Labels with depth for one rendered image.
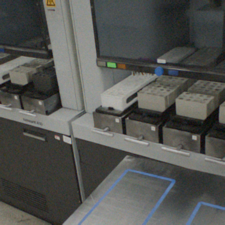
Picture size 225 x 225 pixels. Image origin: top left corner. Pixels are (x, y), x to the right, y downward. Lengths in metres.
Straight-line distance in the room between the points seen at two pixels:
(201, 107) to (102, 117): 0.38
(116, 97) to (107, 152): 0.24
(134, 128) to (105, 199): 0.47
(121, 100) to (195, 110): 0.28
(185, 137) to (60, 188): 0.79
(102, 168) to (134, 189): 0.61
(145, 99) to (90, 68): 0.27
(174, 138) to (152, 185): 0.34
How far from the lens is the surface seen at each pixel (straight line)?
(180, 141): 1.37
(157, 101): 1.44
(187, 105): 1.39
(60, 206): 2.02
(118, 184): 1.09
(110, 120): 1.50
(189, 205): 1.01
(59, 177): 1.89
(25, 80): 1.87
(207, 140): 1.32
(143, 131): 1.43
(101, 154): 1.62
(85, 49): 1.57
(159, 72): 1.36
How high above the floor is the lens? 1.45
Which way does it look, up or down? 28 degrees down
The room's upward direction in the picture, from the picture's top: 8 degrees counter-clockwise
